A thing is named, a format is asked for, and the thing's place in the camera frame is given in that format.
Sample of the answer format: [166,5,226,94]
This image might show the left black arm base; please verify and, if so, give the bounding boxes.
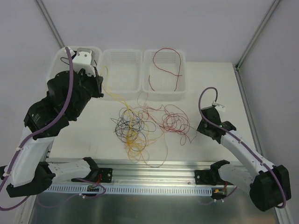
[97,168,113,183]

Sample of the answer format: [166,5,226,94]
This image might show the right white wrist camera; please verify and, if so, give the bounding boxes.
[212,101,226,112]

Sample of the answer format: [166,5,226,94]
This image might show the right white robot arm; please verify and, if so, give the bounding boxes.
[197,106,292,211]

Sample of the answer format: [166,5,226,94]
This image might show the white mesh basket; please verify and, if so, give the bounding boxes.
[142,48,187,101]
[99,49,143,100]

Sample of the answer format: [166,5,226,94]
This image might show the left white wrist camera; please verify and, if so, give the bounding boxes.
[72,48,96,77]

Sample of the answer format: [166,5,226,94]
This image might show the right aluminium frame post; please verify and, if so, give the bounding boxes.
[234,0,283,154]

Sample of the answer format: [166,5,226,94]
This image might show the left white solid basket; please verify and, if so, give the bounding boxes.
[46,46,102,82]

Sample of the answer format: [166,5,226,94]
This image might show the white slotted cable duct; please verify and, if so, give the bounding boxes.
[45,184,212,196]

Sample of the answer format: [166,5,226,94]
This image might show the aluminium mounting rail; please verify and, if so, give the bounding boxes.
[44,149,253,187]

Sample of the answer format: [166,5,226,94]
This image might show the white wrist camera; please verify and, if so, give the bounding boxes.
[72,48,96,77]
[212,101,226,112]

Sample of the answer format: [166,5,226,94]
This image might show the thin black wire bundle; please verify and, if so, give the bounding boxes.
[110,106,157,143]

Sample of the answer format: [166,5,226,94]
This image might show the left aluminium frame post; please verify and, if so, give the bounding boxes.
[34,0,65,48]

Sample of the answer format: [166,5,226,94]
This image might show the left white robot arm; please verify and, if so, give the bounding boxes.
[0,69,104,198]

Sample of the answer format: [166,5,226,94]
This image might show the middle white mesh basket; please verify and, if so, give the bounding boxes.
[99,49,143,100]

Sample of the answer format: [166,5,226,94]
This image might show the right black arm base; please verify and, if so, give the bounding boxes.
[194,170,214,185]

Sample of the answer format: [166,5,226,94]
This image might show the aluminium frame post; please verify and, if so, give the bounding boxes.
[34,0,65,48]
[234,0,283,154]

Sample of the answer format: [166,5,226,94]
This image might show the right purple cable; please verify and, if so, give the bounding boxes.
[198,87,287,208]

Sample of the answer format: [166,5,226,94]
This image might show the thin coloured wires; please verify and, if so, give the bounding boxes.
[123,92,197,168]

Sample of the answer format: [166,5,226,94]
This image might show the right white mesh basket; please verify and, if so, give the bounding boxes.
[142,48,187,101]

